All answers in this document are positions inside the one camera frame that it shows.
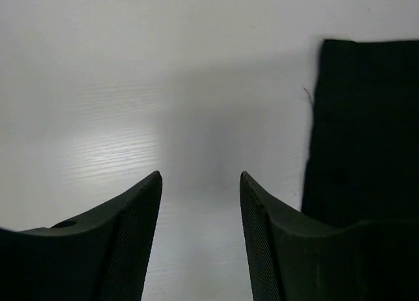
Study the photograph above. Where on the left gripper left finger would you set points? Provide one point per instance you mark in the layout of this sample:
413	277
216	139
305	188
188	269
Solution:
101	254

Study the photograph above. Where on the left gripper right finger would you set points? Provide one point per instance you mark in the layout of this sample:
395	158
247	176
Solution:
293	257

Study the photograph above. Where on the black pleated skirt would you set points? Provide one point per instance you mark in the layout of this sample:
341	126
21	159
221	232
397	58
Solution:
363	157

